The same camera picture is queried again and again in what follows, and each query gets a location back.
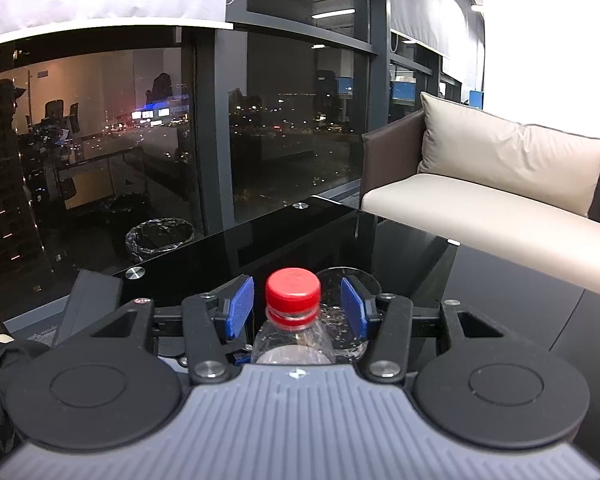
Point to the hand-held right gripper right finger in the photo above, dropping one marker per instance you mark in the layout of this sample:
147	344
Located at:
354	312

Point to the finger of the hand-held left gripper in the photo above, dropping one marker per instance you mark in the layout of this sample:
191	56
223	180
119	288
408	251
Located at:
240	358

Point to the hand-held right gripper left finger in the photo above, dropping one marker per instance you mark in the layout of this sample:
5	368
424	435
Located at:
240	310

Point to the clear glass mug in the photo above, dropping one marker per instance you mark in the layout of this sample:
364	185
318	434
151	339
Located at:
347	351

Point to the clear plastic water bottle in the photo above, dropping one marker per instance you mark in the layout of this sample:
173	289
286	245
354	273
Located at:
292	347

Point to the red bottle cap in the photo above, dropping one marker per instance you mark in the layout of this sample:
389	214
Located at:
293	292

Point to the trash bin with black bag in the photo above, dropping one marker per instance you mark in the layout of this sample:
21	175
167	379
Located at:
160	240

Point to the brown and beige sofa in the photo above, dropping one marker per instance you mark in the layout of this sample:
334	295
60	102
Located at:
480	220

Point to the large beige sofa cushion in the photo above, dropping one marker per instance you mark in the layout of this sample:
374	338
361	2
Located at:
505	160

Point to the grey roller blind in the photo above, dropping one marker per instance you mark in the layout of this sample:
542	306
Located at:
430	0

